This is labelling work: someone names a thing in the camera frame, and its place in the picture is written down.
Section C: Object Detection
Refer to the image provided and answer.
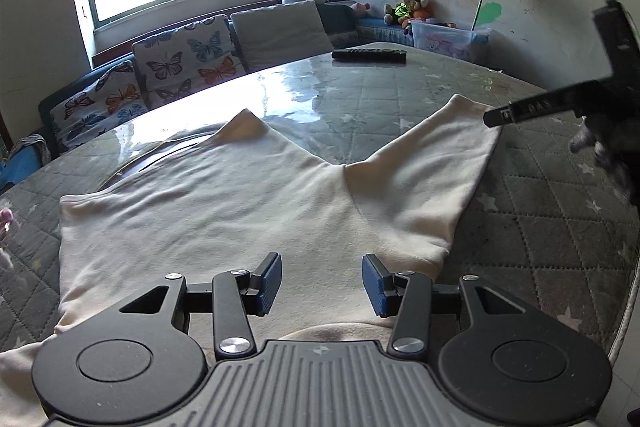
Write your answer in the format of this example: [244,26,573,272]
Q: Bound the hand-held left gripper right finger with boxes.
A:
[361,253,532,362]

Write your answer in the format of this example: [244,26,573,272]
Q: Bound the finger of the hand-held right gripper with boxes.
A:
[483,79,604,128]

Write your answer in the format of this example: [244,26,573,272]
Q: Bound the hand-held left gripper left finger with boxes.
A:
[119,252,284,361]

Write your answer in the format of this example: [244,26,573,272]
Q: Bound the cream shorts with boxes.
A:
[0,94,502,427]

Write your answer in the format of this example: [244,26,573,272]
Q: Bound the person's right hand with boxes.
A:
[569,113,640,208]

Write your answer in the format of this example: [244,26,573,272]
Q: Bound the clear plastic storage box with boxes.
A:
[409,18,492,64]

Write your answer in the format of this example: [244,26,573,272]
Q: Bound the brown teddy bear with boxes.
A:
[383,0,435,28]

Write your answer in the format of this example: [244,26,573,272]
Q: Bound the black remote control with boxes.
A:
[332,49,407,64]

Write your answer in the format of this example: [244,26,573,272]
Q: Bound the blue sofa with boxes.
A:
[38,1,416,158]

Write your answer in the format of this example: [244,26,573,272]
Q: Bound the large butterfly print cushion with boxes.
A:
[132,15,247,108]

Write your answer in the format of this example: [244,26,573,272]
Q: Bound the small butterfly print cushion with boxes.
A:
[50,61,149,154]

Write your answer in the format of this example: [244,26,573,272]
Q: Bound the plain grey cushion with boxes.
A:
[230,0,334,73]

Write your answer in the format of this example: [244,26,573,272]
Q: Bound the blue cloth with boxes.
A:
[0,134,52,194]

